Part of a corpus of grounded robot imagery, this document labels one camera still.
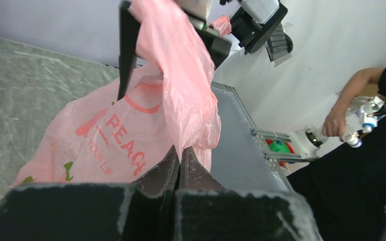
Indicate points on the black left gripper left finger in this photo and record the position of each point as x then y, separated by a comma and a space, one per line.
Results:
93, 211

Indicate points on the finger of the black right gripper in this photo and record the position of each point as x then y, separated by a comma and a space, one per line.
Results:
128, 34
217, 47

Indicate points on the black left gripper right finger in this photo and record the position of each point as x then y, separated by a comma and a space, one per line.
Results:
205, 210

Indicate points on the pink peach-print plastic bag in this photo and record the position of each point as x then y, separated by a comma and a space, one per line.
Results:
169, 103

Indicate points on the operator forearm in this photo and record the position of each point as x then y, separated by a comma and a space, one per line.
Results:
355, 85

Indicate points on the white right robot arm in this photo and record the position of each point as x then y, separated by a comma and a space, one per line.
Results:
251, 25

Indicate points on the operator hand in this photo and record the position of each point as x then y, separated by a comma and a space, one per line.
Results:
335, 123

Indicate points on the operator black clothing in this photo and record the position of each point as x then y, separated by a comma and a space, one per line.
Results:
346, 188

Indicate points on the white teleoperation controller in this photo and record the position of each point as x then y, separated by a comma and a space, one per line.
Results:
368, 109

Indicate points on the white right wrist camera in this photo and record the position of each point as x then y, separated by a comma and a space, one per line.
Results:
197, 8

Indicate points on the aluminium frame rail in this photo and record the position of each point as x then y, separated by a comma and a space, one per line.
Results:
242, 159

